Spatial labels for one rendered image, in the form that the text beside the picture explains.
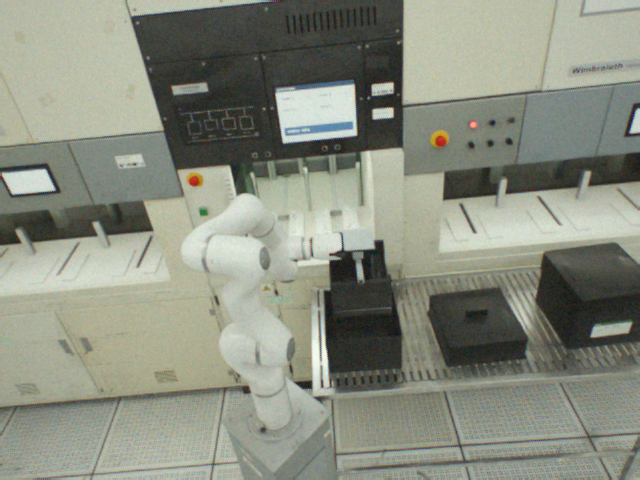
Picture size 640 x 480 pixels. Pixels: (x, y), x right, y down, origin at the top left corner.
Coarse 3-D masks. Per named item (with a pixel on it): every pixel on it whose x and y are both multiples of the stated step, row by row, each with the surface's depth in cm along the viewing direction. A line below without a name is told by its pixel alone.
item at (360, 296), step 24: (360, 240) 162; (336, 264) 182; (360, 264) 164; (384, 264) 177; (336, 288) 162; (360, 288) 162; (384, 288) 163; (336, 312) 168; (360, 312) 169; (384, 312) 169
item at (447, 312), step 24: (432, 312) 195; (456, 312) 188; (480, 312) 184; (504, 312) 186; (456, 336) 178; (480, 336) 177; (504, 336) 176; (456, 360) 178; (480, 360) 179; (504, 360) 180
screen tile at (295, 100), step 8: (280, 96) 174; (288, 96) 174; (296, 96) 174; (304, 96) 174; (312, 96) 174; (280, 104) 176; (288, 104) 176; (296, 104) 176; (304, 104) 176; (312, 104) 176; (296, 112) 178; (304, 112) 178; (312, 112) 178; (288, 120) 179; (296, 120) 179; (304, 120) 179; (312, 120) 180
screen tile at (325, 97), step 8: (344, 88) 173; (320, 96) 174; (328, 96) 174; (336, 96) 175; (344, 96) 175; (344, 104) 176; (320, 112) 178; (328, 112) 178; (336, 112) 178; (344, 112) 178; (352, 112) 178; (320, 120) 180; (328, 120) 180
